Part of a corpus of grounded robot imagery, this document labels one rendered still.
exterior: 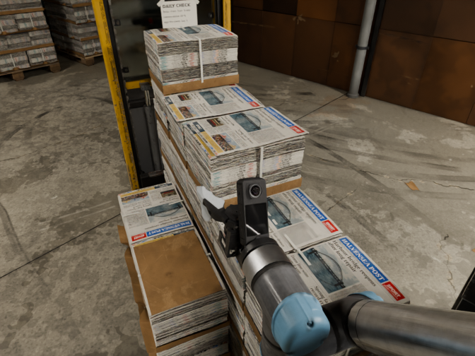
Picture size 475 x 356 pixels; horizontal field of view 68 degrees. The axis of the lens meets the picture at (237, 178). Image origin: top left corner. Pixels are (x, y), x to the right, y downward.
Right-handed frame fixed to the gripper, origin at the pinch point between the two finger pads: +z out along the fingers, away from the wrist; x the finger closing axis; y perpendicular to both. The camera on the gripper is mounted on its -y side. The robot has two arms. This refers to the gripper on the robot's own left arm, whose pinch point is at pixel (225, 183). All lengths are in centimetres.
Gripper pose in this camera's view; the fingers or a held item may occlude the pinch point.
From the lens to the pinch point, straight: 72.5
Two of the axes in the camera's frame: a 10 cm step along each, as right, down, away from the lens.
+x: 9.3, -0.8, 3.6
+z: -3.5, -5.3, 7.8
